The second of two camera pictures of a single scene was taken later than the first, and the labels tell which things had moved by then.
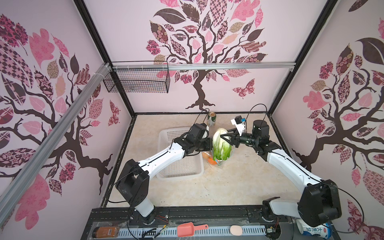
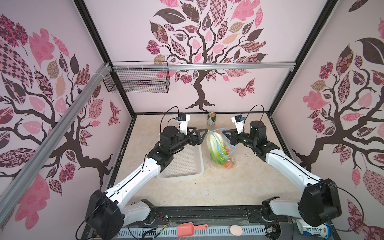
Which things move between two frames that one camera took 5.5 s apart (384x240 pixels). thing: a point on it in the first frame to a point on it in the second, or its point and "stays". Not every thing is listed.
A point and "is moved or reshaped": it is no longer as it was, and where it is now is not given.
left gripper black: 209,144 to 193,142
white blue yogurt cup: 324,230 stays
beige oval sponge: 236,230 stays
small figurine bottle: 211,119 stays
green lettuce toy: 221,147 is moved or reshaped
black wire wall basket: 138,77 stays
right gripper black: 235,137 stays
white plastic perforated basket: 189,168 stays
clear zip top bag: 209,156 is moved or reshaped
